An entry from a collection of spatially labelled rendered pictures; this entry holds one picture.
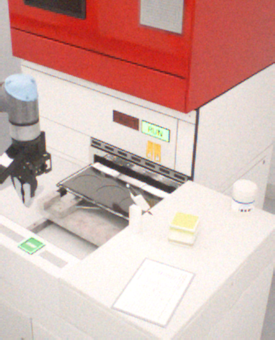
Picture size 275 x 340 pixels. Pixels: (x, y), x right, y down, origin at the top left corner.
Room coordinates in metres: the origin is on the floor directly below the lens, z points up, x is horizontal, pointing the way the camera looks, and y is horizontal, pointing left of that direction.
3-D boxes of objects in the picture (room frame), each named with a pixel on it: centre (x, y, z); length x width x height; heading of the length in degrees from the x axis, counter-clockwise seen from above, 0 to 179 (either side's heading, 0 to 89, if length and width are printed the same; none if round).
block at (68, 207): (1.49, 0.23, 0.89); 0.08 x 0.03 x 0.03; 143
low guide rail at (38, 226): (1.56, 0.25, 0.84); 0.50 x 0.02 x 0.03; 143
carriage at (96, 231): (1.45, 0.17, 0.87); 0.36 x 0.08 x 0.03; 53
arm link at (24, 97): (1.23, 0.28, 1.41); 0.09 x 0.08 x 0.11; 74
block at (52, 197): (1.54, 0.29, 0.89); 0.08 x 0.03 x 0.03; 143
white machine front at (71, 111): (1.83, 0.13, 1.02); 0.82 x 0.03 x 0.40; 53
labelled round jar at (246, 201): (1.41, -0.33, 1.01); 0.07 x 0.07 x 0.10
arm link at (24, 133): (1.23, 0.28, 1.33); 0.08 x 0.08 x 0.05
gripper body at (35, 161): (1.23, 0.27, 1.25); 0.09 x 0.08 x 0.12; 143
